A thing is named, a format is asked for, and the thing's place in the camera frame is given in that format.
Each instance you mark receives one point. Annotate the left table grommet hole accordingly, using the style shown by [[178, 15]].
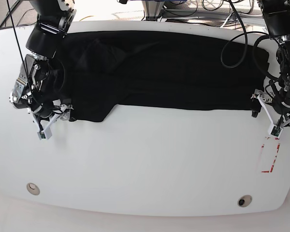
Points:
[[33, 189]]

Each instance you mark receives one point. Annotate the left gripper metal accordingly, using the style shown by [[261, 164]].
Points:
[[279, 89]]

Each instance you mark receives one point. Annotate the red tape rectangle marking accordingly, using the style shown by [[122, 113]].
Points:
[[268, 155]]

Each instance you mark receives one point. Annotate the table grommet hole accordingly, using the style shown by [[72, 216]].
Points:
[[33, 189], [244, 201]]

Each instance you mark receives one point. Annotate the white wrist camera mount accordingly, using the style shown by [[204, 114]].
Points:
[[278, 114], [48, 123]]

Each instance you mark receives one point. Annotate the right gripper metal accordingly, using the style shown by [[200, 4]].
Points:
[[32, 90]]

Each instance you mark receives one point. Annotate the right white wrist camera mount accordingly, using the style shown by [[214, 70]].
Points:
[[48, 123]]

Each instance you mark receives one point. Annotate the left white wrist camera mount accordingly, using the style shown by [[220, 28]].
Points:
[[278, 114]]

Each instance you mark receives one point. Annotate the right table grommet hole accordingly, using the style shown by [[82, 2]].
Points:
[[244, 201]]

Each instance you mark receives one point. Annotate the black t-shirt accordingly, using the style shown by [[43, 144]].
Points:
[[99, 70]]

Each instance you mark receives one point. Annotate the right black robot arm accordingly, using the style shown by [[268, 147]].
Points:
[[54, 18]]

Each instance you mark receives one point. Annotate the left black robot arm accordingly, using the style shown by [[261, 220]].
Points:
[[276, 14]]

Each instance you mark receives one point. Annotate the aluminium frame stand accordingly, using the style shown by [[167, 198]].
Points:
[[152, 9]]

